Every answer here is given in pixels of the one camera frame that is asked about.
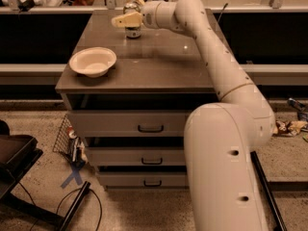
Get wire mesh basket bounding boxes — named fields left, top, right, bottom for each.
left=53, top=115, right=71, bottom=153

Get grey drawer cabinet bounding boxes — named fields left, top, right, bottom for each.
left=56, top=13, right=218, bottom=179

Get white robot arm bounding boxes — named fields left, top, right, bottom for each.
left=112, top=0, right=275, bottom=231

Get black floor cable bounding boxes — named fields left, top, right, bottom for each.
left=18, top=181, right=104, bottom=231

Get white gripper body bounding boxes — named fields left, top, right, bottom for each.
left=141, top=0, right=176, bottom=30

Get white paper bowl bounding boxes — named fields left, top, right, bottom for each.
left=68, top=47, right=116, bottom=78

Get middle grey drawer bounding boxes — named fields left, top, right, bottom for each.
left=85, top=147, right=185, bottom=167

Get black metal bar right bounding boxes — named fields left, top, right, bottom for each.
left=250, top=151, right=287, bottom=231

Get bottom grey drawer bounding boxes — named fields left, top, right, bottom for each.
left=95, top=172, right=189, bottom=188

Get black cart frame left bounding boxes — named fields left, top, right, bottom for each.
left=0, top=120, right=90, bottom=231

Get top grey drawer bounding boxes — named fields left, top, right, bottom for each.
left=67, top=111, right=189, bottom=138

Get grey drawer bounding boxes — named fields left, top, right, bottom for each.
left=95, top=172, right=189, bottom=188
left=85, top=147, right=185, bottom=167
left=67, top=111, right=189, bottom=138

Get snack wrappers on floor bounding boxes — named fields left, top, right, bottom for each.
left=273, top=97, right=308, bottom=138

